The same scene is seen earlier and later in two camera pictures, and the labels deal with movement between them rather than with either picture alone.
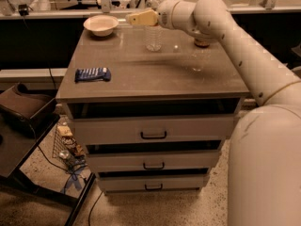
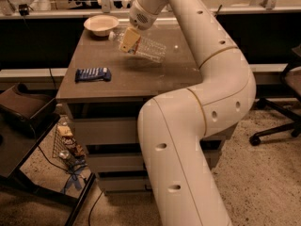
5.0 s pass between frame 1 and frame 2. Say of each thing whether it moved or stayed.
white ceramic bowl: stayed
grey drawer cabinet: stayed
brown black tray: stayed
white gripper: moved
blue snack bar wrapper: stayed
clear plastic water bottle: moved
